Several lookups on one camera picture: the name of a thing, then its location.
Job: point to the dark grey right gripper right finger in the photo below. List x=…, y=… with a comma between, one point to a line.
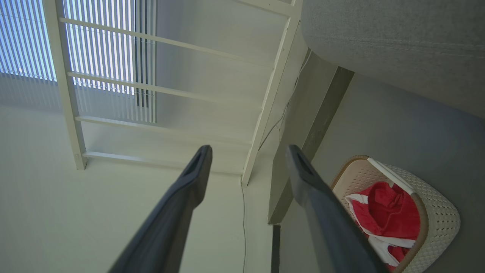
x=326, y=227

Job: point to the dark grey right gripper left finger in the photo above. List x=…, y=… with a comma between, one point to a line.
x=174, y=220

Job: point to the red and white garment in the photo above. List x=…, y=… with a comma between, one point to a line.
x=386, y=212

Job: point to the cream woven plastic laundry basket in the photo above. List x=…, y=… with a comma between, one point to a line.
x=439, y=216

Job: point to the black baseboard strip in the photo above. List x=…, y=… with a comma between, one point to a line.
x=276, y=250

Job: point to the raised concrete step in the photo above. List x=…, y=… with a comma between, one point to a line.
x=303, y=125

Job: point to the white wooden railing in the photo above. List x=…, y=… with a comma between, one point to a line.
x=69, y=94

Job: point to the grey fabric sofa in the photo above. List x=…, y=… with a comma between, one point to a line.
x=398, y=38

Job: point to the white vertical window blinds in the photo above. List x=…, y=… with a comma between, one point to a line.
x=22, y=45

